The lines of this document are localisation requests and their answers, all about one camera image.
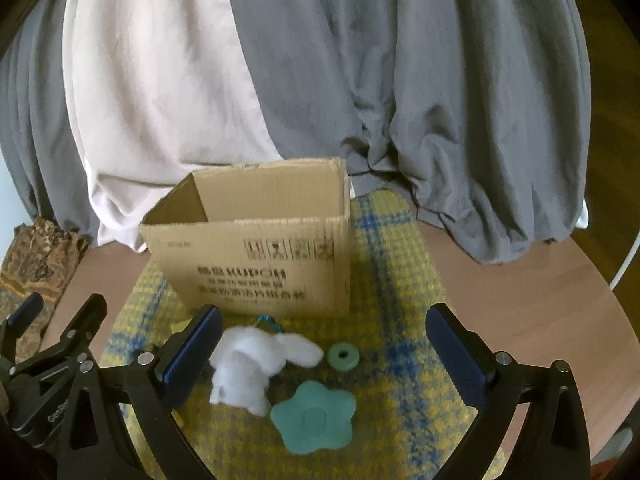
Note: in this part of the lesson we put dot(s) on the yellow and blue plaid mat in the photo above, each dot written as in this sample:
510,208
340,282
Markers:
390,310

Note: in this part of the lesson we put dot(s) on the white plush rabbit toy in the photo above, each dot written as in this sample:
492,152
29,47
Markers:
245,365

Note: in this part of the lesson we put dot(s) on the white draped cloth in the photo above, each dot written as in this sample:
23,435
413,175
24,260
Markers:
150,110

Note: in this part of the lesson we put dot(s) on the grey draped cloth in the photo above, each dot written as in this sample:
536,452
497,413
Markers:
425,110

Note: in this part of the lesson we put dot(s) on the brown patterned cloth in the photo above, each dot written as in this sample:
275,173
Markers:
35,260

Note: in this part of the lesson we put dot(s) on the green flower-shaped toy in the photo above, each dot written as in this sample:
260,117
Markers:
300,430

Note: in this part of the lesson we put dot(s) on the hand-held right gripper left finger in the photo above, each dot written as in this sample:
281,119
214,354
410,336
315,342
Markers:
194,356

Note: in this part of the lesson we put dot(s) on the printed cardboard box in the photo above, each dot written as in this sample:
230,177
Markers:
250,260

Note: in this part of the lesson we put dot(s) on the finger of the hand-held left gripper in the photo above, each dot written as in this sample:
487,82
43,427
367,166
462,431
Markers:
82,327
25,311

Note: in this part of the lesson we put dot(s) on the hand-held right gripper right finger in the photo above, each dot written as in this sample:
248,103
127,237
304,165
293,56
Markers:
457,355

